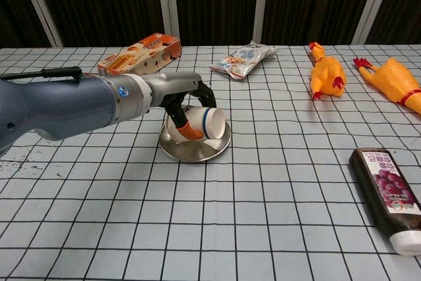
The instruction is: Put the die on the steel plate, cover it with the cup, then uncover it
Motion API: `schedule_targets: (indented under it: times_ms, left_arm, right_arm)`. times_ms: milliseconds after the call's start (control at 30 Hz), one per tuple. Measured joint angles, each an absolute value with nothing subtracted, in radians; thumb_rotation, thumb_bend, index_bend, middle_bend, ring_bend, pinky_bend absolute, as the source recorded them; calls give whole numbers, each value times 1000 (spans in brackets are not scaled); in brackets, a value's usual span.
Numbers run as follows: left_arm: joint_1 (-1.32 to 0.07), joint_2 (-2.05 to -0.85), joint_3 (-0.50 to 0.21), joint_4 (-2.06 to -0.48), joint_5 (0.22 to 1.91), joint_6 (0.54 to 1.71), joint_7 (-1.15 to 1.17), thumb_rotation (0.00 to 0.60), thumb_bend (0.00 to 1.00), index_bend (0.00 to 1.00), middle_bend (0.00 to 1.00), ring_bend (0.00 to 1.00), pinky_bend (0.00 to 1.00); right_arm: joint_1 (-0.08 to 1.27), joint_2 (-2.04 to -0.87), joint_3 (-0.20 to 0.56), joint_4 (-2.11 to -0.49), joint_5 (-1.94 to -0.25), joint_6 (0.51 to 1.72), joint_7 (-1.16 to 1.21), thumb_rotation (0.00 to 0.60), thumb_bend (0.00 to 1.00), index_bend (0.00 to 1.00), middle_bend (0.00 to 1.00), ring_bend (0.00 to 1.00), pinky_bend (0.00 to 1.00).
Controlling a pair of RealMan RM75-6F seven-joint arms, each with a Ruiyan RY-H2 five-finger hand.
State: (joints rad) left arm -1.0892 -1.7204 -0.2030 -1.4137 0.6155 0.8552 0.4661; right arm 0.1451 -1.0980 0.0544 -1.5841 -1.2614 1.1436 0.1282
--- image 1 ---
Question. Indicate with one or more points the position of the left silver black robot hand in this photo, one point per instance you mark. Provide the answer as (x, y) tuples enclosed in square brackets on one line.
[(171, 87)]

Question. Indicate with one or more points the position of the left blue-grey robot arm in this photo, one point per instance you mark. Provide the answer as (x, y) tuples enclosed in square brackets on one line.
[(65, 106)]

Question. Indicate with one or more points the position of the round steel plate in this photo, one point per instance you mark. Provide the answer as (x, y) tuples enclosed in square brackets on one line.
[(194, 153)]

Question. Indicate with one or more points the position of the orange biscuit box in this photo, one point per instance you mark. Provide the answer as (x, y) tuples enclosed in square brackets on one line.
[(154, 50)]

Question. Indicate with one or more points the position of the white blue snack bag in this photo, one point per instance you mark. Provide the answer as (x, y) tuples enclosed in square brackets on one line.
[(241, 60)]

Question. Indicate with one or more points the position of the yellow rubber chicken toy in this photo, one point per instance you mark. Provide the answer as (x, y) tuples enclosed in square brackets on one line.
[(391, 78), (327, 73)]

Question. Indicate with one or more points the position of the light blue checkered tablecloth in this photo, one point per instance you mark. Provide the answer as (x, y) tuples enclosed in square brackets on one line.
[(263, 228)]

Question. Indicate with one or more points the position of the dark grape sauce bottle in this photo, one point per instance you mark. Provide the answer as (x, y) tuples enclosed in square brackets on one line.
[(378, 189)]

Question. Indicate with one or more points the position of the white metal frame post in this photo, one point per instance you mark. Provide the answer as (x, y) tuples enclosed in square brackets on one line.
[(373, 4), (264, 4), (166, 4), (39, 8)]

